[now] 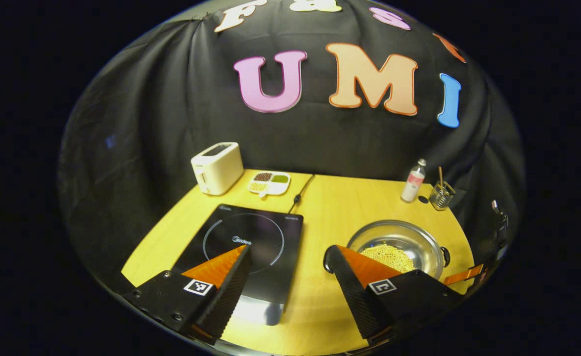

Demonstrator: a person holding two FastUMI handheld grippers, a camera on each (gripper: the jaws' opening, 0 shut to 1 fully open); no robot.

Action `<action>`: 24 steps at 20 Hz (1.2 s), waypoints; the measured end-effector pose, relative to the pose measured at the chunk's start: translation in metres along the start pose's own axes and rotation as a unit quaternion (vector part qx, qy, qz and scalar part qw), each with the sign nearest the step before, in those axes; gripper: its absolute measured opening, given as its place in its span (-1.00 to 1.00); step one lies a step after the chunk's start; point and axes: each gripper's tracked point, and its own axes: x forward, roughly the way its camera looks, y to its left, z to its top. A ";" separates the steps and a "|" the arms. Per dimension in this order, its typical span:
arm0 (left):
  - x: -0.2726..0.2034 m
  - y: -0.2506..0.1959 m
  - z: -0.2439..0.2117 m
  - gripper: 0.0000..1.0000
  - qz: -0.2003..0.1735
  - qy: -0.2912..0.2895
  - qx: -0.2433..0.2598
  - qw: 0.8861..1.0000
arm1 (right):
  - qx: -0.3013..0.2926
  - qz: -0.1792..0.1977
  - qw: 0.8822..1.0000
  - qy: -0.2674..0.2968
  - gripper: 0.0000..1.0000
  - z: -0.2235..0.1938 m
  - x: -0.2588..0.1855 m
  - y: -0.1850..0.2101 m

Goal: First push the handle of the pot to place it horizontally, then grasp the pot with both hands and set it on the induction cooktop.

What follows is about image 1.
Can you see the white toaster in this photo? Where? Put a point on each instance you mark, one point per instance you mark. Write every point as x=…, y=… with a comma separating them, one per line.
x=218, y=170

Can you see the wooden stick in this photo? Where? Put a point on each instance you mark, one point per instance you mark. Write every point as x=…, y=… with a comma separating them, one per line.
x=440, y=175

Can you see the white divided dish of beans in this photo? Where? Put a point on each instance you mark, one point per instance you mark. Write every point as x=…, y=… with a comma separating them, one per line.
x=269, y=182

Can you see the pile of yellow beans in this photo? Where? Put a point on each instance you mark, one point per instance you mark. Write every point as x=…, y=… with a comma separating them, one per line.
x=389, y=256

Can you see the black induction cooktop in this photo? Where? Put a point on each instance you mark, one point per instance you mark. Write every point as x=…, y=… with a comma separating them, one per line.
x=270, y=232

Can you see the clear bottle with pink label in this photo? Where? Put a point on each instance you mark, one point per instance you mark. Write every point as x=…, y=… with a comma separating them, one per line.
x=413, y=183

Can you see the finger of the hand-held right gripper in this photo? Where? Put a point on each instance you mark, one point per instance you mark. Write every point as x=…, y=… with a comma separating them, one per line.
x=466, y=273

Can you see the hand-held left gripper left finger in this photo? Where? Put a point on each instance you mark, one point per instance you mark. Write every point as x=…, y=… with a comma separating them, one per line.
x=231, y=291

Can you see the clear glass holder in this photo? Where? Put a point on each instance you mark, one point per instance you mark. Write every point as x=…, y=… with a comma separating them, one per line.
x=441, y=197

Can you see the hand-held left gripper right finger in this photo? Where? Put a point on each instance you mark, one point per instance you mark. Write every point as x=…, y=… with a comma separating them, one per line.
x=354, y=294

